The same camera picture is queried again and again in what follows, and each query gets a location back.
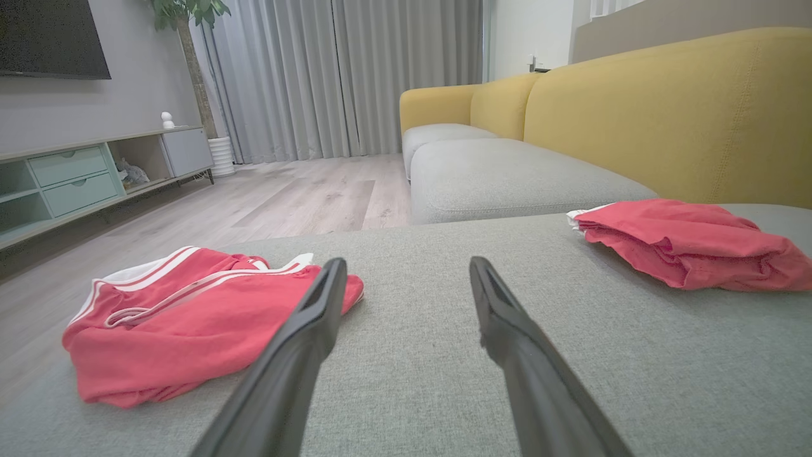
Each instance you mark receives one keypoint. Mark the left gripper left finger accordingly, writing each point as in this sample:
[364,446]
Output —
[285,381]

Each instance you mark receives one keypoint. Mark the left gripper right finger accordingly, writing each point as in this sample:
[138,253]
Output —
[539,393]

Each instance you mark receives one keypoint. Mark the red white basketball jersey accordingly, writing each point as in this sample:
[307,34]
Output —
[190,343]

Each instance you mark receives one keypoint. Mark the large grey sofa ottoman cushion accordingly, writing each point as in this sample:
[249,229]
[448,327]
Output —
[412,393]

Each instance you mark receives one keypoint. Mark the red garment with white edge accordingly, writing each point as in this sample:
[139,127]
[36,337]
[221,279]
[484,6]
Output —
[691,244]

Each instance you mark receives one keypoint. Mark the white ribbed planter pot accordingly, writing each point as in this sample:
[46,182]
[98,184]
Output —
[222,155]

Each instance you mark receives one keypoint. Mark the grey cabinet door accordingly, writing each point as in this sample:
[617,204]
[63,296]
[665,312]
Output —
[187,151]

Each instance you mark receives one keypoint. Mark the grey item in cabinet shelf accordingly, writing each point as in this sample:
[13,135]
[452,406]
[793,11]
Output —
[133,172]

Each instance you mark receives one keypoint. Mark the small grey sofa seat cushion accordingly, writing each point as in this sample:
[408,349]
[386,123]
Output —
[438,136]

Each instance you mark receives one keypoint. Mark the pale green cabinet drawer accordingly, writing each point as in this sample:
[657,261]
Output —
[81,193]
[66,166]

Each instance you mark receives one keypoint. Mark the small white figurine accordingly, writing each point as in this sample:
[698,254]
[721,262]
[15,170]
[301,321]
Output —
[167,120]

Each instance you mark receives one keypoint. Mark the grey floor-length curtain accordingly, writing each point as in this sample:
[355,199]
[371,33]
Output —
[412,44]
[279,82]

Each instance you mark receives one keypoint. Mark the yellow sofa armrest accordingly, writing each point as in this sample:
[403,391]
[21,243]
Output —
[434,105]

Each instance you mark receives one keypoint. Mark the large yellow sofa back cushion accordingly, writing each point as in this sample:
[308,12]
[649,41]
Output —
[685,120]

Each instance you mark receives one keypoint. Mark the long low tv cabinet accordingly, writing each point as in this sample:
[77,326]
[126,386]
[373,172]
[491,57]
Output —
[19,209]

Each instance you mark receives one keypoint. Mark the tall green houseplant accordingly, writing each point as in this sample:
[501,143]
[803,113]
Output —
[193,70]

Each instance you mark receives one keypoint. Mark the small white wall device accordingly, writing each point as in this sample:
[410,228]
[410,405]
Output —
[535,63]

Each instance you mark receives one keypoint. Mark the black wall television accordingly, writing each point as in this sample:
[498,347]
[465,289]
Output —
[44,35]

